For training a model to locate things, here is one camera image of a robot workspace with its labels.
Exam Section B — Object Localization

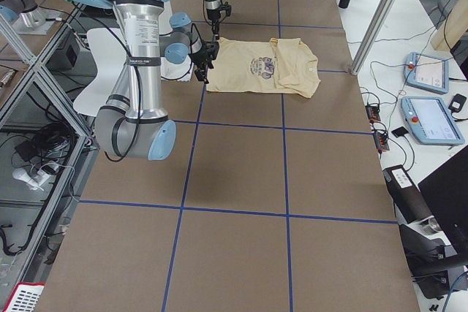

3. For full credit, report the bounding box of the red white basket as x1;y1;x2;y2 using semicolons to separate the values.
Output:
3;282;45;312

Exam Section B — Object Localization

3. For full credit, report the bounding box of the blue teach pendant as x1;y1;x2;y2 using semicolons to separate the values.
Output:
404;52;449;94
401;96;465;146

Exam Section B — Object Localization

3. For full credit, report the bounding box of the aluminium frame post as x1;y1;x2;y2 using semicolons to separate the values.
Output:
350;0;395;75

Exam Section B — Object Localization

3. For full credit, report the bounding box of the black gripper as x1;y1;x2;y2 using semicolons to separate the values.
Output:
189;41;219;84
205;0;232;41

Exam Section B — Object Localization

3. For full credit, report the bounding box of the cream long-sleeve printed shirt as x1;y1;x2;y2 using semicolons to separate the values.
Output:
206;37;320;99

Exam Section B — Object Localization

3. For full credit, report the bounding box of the lower blue teach pendant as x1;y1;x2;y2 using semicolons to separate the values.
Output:
401;96;465;146

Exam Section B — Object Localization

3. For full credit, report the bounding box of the upper blue teach pendant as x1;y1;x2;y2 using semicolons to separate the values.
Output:
404;52;449;94

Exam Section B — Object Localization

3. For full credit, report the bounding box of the white plastic chair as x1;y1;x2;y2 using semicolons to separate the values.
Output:
73;28;127;117

